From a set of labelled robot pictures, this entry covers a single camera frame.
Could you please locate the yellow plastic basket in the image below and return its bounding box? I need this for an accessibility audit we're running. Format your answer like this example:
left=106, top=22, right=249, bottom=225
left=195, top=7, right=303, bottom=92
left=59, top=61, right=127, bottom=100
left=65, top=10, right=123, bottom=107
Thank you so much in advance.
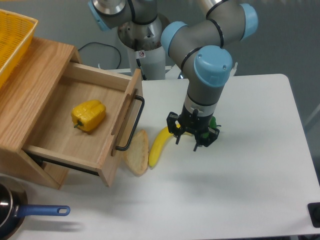
left=0, top=9, right=38, bottom=86

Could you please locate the bread slice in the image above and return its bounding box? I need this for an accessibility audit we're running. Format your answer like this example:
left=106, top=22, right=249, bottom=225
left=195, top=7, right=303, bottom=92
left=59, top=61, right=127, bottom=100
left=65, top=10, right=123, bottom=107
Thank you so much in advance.
left=123, top=129, right=149, bottom=177

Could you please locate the yellow bell pepper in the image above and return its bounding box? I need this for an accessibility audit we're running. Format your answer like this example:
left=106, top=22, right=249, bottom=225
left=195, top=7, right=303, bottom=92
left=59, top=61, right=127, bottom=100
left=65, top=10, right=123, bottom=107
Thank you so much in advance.
left=71, top=99, right=106, bottom=132

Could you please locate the black cable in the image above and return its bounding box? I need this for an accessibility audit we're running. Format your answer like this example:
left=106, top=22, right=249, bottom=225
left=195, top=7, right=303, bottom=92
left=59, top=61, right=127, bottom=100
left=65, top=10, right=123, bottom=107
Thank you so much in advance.
left=77, top=41, right=122, bottom=70

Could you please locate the wooden drawer cabinet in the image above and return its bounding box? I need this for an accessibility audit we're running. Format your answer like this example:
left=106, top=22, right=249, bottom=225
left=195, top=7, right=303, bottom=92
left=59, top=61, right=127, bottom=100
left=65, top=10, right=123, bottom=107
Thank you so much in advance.
left=0, top=37, right=81, bottom=189

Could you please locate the blue handled frying pan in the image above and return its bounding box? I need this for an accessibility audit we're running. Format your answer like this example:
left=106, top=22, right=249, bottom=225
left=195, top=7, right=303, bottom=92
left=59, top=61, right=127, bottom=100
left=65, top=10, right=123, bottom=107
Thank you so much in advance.
left=0, top=183, right=71, bottom=240

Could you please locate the yellow banana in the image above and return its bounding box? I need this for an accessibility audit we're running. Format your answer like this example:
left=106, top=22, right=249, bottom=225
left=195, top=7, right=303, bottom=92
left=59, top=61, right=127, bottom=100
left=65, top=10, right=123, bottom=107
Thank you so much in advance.
left=148, top=126, right=174, bottom=168

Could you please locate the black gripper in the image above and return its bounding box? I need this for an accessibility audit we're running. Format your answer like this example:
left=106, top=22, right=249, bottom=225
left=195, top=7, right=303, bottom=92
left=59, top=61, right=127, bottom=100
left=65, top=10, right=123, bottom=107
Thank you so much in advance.
left=166, top=106, right=220, bottom=152

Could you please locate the wooden top drawer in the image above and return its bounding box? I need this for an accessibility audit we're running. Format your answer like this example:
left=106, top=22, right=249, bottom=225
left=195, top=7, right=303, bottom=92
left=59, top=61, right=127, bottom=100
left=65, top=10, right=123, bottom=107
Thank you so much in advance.
left=23, top=63, right=144, bottom=186

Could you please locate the green bell pepper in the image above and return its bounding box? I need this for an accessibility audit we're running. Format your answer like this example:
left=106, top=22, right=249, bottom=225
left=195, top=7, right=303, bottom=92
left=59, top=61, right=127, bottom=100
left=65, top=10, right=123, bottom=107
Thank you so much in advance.
left=201, top=116, right=221, bottom=139

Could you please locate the black corner clamp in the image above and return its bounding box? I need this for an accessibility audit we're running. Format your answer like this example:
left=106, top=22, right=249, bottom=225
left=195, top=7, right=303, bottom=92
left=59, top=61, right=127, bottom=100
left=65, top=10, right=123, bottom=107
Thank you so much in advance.
left=307, top=202, right=320, bottom=228

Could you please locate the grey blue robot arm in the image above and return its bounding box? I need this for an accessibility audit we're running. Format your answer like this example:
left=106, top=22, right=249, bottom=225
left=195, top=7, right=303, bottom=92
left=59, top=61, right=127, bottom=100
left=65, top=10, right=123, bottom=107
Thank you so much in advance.
left=88, top=0, right=259, bottom=147

